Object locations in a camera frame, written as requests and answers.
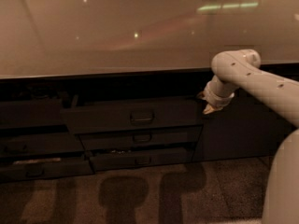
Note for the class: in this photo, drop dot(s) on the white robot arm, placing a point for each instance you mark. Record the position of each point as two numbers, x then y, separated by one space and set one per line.
241 69

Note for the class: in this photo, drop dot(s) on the dark drawer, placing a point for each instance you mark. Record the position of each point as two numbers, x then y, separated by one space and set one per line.
32 113
141 138
126 115
38 144
44 170
142 158

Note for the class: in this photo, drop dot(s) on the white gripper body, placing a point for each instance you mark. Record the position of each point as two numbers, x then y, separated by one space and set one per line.
216 100

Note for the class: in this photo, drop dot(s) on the dark cabinet door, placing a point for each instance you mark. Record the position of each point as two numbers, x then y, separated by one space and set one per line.
244 128

